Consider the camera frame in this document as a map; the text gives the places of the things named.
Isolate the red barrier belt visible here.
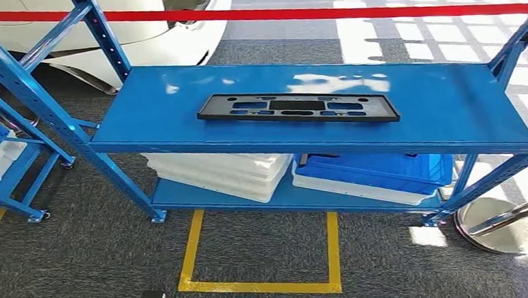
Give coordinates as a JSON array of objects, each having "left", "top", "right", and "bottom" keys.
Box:
[{"left": 0, "top": 0, "right": 528, "bottom": 43}]

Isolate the blue metal shelf rack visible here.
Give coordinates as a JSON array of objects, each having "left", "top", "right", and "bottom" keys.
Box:
[
  {"left": 0, "top": 0, "right": 528, "bottom": 251},
  {"left": 0, "top": 68, "right": 106, "bottom": 226}
]

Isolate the black plastic license plate bracket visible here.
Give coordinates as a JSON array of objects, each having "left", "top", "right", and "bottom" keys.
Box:
[{"left": 195, "top": 84, "right": 401, "bottom": 134}]

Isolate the white car body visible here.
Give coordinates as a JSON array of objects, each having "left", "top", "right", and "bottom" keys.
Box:
[{"left": 0, "top": 0, "right": 238, "bottom": 102}]

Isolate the chrome stanchion base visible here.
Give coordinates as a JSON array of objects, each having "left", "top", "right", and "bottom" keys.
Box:
[{"left": 452, "top": 194, "right": 528, "bottom": 258}]

